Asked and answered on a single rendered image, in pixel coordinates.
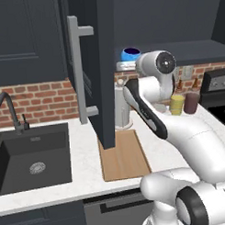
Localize wooden tray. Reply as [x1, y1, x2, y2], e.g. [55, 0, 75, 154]
[96, 129, 152, 183]

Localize black sink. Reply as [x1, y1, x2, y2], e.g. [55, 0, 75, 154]
[0, 121, 74, 197]

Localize black stove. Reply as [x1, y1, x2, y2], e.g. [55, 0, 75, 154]
[197, 67, 225, 131]

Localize brown bottle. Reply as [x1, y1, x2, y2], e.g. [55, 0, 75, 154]
[176, 79, 184, 92]
[191, 76, 200, 89]

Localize dark cabinet door with handle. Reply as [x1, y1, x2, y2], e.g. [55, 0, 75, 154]
[66, 0, 120, 151]

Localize grey dishwasher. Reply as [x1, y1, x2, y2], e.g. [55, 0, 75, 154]
[82, 187, 157, 225]

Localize grey bar door handle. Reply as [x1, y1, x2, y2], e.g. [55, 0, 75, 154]
[66, 14, 100, 126]

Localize yellow cylinder jar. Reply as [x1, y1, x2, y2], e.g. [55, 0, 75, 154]
[169, 94, 186, 117]

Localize dark base cabinet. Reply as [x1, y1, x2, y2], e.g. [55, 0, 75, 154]
[0, 199, 88, 225]

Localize dark closed cabinet door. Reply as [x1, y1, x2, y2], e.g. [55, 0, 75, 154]
[0, 0, 70, 88]

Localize black dishwasher handle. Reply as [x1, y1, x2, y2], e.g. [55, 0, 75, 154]
[99, 198, 154, 215]

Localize black tap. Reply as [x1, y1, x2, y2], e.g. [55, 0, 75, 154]
[0, 91, 30, 137]

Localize maroon cylinder jar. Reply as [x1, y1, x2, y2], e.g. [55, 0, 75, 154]
[183, 92, 202, 116]

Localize grey wall socket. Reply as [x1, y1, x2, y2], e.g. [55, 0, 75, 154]
[181, 64, 196, 80]

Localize dark wall cabinet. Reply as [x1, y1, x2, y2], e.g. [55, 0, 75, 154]
[112, 0, 225, 70]

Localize blue mug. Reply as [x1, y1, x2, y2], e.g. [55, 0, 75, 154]
[119, 46, 142, 63]

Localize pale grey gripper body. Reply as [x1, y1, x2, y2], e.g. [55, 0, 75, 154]
[152, 100, 172, 115]

